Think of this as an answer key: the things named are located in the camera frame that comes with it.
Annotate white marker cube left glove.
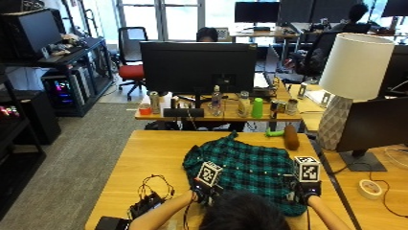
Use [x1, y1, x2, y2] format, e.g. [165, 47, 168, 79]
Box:
[196, 161, 225, 188]

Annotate black flat device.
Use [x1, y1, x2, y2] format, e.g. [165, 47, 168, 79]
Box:
[94, 216, 133, 230]

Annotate white tape roll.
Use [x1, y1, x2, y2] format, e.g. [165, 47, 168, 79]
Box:
[358, 178, 385, 201]

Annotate black electronics box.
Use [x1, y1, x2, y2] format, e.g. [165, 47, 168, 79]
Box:
[128, 191, 167, 220]

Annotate green plastic cup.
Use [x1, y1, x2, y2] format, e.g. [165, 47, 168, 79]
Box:
[250, 97, 266, 120]

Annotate large black monitor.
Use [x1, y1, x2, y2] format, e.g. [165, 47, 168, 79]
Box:
[140, 40, 260, 118]

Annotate green plastic toy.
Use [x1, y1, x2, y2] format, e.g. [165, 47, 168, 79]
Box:
[265, 127, 286, 138]

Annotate red seat office chair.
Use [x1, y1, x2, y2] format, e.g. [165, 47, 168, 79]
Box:
[116, 26, 149, 102]

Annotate black background monitor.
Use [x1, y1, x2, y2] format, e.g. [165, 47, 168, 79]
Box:
[234, 1, 281, 24]

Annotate glass jar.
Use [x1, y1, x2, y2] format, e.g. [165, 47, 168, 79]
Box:
[286, 98, 300, 116]

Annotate white marker cube right glove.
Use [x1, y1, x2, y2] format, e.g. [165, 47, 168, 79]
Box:
[294, 155, 323, 183]

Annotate red cup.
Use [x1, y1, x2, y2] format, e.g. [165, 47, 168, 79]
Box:
[139, 103, 153, 116]

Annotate brown cylinder roller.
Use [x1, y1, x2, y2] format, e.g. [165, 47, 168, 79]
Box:
[284, 125, 301, 151]

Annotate black shelf unit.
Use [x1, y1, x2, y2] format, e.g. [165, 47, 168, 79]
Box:
[0, 36, 115, 118]

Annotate black office chair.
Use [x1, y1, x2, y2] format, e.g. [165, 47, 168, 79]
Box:
[293, 31, 343, 82]

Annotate dark monitor behind lamp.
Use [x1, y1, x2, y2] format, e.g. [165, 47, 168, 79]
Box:
[377, 44, 408, 98]

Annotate green plaid shirt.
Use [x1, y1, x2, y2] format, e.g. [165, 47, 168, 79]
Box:
[181, 130, 309, 218]

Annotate black tangled wires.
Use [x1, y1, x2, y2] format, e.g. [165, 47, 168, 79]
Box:
[137, 173, 176, 200]

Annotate computer tower coloured lights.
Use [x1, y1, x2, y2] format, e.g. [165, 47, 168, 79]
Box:
[42, 70, 94, 111]

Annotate wooden desk with bottles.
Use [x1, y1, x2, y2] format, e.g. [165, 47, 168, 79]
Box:
[135, 80, 304, 132]

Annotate thin red black cable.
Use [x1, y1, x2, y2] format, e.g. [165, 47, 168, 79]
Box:
[330, 162, 408, 219]

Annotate person's right hand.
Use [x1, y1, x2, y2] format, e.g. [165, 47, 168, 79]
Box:
[284, 173, 325, 206]

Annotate dark drink can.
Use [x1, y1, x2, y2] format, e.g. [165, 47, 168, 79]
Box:
[269, 100, 281, 120]

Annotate black low cabinet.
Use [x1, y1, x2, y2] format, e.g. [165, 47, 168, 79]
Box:
[0, 65, 63, 221]

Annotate white marker cube glove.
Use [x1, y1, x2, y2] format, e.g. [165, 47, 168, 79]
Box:
[294, 155, 323, 183]
[196, 161, 225, 188]

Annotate black screen on shelf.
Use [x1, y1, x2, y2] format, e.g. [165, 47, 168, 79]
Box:
[0, 7, 64, 60]

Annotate black glove cable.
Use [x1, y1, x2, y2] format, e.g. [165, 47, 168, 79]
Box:
[183, 191, 200, 230]

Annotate black monitor on stand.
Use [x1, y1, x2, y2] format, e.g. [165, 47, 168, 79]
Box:
[335, 96, 408, 173]

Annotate clear water bottle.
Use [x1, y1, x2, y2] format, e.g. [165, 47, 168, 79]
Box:
[209, 84, 225, 117]

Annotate beige glass bottle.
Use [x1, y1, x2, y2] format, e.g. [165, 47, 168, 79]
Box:
[236, 90, 252, 118]

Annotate white table lamp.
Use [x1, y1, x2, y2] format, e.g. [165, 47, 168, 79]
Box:
[316, 32, 397, 152]

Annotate person's left hand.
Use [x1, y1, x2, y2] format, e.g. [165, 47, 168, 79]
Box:
[191, 177, 225, 206]

